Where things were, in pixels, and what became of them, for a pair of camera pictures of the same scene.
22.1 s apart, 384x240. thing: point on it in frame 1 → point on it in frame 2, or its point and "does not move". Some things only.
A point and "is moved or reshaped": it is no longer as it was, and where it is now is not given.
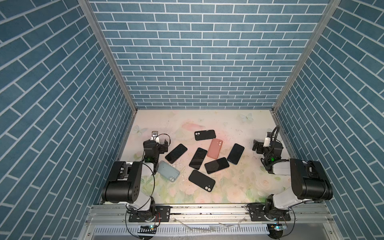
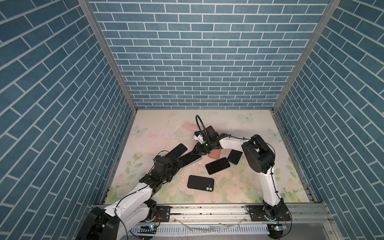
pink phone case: x=214 y=149 does not move
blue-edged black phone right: x=235 y=153 does not move
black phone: x=216 y=165 does not move
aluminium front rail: x=211 y=214 does not move
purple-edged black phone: x=175 y=152 does not move
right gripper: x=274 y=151 → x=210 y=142
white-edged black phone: x=197 y=160 is moved or reshaped
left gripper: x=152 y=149 → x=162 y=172
